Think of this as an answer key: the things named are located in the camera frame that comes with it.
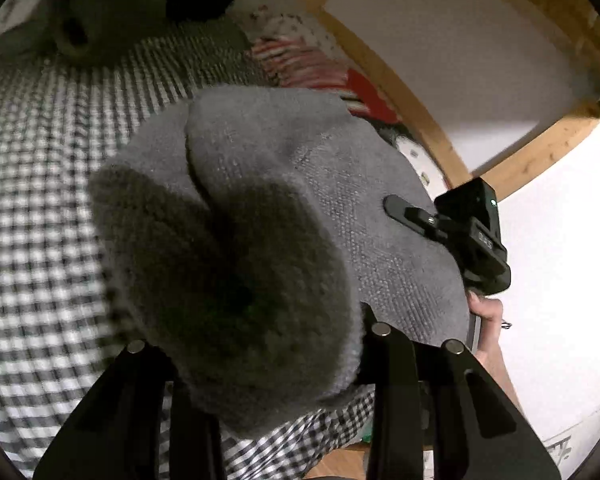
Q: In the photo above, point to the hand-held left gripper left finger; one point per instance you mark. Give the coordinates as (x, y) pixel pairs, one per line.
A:
(200, 440)

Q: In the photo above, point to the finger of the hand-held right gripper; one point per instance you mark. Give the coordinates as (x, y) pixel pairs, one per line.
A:
(410, 215)

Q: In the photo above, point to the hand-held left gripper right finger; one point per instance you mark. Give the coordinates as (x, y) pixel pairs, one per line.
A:
(390, 360)

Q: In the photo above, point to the grey knit sweater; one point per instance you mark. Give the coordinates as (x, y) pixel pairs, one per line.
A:
(260, 220)

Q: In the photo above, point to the person's right forearm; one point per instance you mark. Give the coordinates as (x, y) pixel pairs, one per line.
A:
(505, 385)

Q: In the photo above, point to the person's right hand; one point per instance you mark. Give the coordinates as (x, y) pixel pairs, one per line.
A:
(490, 325)

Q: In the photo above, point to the green plastic bag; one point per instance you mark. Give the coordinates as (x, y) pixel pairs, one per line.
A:
(367, 435)

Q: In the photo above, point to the dark printed cushion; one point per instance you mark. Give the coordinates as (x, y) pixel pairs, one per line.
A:
(395, 130)

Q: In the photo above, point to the red white striped cloth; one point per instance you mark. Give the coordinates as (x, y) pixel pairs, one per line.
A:
(300, 62)

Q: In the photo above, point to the white floral pillow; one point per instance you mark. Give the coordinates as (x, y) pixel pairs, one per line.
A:
(290, 25)

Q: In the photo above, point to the black white gingham bedsheet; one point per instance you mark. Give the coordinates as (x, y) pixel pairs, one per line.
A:
(40, 185)

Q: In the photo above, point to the olive green cloth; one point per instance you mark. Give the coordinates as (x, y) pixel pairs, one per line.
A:
(120, 10)

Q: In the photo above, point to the white patterned cloth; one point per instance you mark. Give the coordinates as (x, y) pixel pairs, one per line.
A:
(15, 25)

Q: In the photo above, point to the wooden bed frame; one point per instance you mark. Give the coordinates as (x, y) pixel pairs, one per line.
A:
(410, 105)

